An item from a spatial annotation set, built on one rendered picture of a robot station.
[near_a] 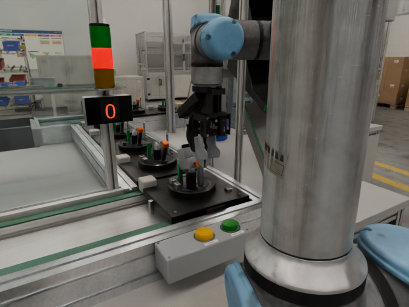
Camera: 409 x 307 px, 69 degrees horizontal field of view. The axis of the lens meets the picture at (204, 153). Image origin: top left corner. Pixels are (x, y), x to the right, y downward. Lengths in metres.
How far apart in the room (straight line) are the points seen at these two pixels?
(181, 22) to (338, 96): 11.86
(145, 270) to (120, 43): 10.90
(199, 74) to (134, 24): 10.90
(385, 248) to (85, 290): 0.53
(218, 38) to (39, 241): 0.62
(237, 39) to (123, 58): 10.88
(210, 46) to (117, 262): 0.46
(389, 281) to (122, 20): 11.34
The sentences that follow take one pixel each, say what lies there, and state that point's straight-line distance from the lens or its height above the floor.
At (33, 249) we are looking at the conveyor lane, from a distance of 0.83.
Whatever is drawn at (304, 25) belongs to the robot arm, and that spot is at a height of 1.36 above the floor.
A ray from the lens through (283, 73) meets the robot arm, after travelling 0.25.
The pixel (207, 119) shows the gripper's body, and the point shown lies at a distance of 0.71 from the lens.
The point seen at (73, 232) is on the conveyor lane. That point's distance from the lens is 0.85.
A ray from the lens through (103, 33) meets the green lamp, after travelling 0.83.
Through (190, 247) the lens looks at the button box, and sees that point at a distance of 0.66.
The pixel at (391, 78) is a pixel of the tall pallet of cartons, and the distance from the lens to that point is 9.68.
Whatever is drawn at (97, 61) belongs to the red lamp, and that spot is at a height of 1.33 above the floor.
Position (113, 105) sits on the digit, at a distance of 0.84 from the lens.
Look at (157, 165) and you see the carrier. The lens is 1.03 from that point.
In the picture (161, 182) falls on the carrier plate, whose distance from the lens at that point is 0.94.
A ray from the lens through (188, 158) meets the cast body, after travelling 0.82.
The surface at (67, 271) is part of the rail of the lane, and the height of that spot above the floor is 0.96.
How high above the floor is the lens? 1.34
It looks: 18 degrees down
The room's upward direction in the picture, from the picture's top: straight up
